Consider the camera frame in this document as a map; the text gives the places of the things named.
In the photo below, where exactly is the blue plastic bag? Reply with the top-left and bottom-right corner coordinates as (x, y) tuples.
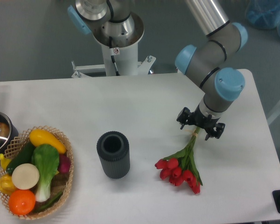
(245, 0), (280, 37)

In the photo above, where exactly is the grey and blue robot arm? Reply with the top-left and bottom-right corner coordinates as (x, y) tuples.
(67, 0), (248, 139)

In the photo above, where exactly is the yellow banana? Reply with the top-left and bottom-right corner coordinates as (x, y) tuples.
(0, 154), (11, 170)

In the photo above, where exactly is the cream round bun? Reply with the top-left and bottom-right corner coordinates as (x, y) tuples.
(12, 163), (40, 190)

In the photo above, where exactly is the green chili pepper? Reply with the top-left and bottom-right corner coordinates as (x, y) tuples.
(34, 191), (63, 213)

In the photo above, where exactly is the orange fruit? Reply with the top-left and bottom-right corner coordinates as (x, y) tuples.
(8, 189), (36, 216)

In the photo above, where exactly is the green bok choy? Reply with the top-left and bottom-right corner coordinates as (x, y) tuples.
(31, 144), (59, 203)

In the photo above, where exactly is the red tulip bouquet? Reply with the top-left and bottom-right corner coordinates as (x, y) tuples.
(154, 127), (203, 194)

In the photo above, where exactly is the yellow bell pepper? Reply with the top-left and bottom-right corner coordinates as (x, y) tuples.
(0, 174), (17, 196)

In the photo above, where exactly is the yellow squash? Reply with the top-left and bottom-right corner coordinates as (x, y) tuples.
(29, 129), (66, 154)

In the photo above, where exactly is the dark grey ribbed vase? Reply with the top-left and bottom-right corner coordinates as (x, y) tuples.
(97, 131), (130, 179)

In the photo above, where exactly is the woven wicker basket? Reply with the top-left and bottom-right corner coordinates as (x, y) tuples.
(4, 126), (74, 220)

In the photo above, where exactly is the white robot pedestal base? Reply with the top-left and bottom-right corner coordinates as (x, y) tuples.
(68, 7), (156, 78)

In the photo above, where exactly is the purple red onion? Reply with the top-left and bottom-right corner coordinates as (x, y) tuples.
(57, 154), (71, 174)

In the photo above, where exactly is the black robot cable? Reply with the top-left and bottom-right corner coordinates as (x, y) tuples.
(108, 36), (120, 77)

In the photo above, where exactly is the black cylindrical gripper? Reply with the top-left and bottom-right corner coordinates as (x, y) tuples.
(176, 107), (225, 140)

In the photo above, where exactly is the dark green cucumber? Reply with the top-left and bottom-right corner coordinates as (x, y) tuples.
(6, 141), (35, 175)

